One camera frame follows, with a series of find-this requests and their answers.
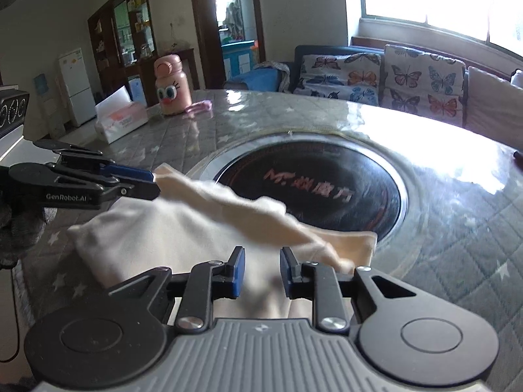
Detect round black induction cooker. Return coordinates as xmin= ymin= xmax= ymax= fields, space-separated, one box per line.
xmin=212 ymin=137 xmax=403 ymax=233

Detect white appliance with dials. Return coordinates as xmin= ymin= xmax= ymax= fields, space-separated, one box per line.
xmin=0 ymin=85 xmax=31 ymax=162

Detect blue cloth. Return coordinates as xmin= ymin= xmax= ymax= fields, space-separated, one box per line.
xmin=224 ymin=67 xmax=287 ymax=90

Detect pink bottle strap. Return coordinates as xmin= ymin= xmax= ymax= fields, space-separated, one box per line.
xmin=185 ymin=100 xmax=213 ymax=116

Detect white refrigerator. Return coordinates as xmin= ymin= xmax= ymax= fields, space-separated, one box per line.
xmin=58 ymin=47 xmax=98 ymax=128

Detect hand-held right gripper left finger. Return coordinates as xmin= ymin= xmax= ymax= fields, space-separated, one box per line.
xmin=107 ymin=246 xmax=246 ymax=334

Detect grey garment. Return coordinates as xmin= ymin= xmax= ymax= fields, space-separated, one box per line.
xmin=253 ymin=60 xmax=293 ymax=92

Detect white tissue pack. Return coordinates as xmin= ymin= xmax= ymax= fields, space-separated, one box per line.
xmin=95 ymin=86 xmax=148 ymax=144

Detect wooden display cabinet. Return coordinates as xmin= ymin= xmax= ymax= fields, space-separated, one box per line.
xmin=87 ymin=0 xmax=159 ymax=105

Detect black cable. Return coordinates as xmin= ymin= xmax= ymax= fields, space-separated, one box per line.
xmin=0 ymin=263 xmax=21 ymax=363

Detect dark wooden door frame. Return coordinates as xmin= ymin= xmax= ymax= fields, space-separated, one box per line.
xmin=188 ymin=0 xmax=266 ymax=90

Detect pink cartoon water bottle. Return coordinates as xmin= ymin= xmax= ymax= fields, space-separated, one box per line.
xmin=154 ymin=54 xmax=194 ymax=116

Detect hanging clothes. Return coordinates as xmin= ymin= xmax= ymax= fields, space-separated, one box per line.
xmin=225 ymin=2 xmax=246 ymax=39

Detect person's left hand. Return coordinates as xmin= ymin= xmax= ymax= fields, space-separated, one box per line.
xmin=0 ymin=206 xmax=58 ymax=270

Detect dark blue sofa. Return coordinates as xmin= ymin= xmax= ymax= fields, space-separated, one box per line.
xmin=223 ymin=45 xmax=523 ymax=139

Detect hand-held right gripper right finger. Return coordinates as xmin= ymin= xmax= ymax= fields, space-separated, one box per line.
xmin=279 ymin=246 xmax=417 ymax=333

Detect cream sweatshirt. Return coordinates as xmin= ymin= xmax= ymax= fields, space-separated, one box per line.
xmin=67 ymin=162 xmax=377 ymax=319

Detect grey quilted star tablecloth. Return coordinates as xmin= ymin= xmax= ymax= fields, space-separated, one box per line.
xmin=12 ymin=88 xmax=523 ymax=392

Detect butterfly print cushion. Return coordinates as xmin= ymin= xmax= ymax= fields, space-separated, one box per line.
xmin=292 ymin=52 xmax=382 ymax=105
xmin=379 ymin=44 xmax=467 ymax=129

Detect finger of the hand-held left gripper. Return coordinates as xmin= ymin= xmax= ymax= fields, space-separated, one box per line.
xmin=33 ymin=139 xmax=158 ymax=183
xmin=94 ymin=175 xmax=161 ymax=202

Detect beige cushion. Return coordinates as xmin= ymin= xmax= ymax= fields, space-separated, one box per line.
xmin=464 ymin=65 xmax=523 ymax=143

